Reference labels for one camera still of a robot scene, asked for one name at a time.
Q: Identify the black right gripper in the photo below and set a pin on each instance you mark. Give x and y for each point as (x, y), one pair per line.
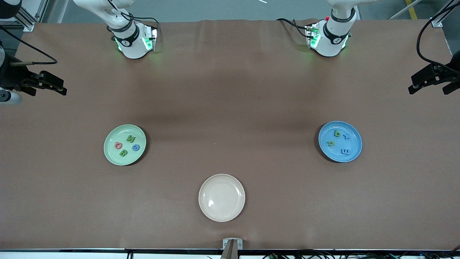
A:
(11, 77)

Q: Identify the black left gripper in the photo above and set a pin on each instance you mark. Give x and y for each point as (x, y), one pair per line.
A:
(446, 73)

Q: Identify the red capital letter Q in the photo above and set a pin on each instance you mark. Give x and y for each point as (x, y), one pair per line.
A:
(116, 145)

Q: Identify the green capital letter N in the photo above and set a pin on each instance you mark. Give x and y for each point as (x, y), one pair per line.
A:
(131, 139)

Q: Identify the green capital letter B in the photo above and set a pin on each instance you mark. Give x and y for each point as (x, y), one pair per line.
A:
(123, 153)

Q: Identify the green small letter b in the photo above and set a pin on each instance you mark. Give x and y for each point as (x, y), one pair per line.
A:
(337, 134)

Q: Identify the blue capital letter G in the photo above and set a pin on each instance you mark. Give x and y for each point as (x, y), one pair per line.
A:
(133, 147)

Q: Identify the blue small letter m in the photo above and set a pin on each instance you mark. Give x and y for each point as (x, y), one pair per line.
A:
(345, 151)

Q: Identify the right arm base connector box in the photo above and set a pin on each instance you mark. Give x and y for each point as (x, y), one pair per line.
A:
(150, 37)

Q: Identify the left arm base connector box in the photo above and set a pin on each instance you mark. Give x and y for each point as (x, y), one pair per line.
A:
(312, 36)

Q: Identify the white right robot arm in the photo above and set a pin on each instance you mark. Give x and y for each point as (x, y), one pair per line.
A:
(131, 39)

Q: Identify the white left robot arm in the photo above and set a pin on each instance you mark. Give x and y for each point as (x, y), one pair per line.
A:
(332, 39)

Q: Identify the blue plate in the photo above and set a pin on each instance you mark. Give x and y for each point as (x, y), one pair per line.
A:
(354, 142)

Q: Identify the light green plate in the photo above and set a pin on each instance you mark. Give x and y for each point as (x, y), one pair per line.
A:
(113, 158)

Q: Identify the brown table mat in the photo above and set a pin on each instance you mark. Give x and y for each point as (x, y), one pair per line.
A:
(230, 72)

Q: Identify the beige plate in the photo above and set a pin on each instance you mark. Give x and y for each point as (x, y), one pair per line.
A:
(221, 198)

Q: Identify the aluminium frame profile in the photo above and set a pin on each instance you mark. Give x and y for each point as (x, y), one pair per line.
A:
(27, 18)
(444, 16)

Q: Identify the black table edge rail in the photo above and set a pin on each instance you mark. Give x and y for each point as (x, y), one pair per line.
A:
(72, 249)

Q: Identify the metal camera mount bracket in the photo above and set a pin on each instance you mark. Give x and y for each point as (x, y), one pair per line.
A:
(232, 244)

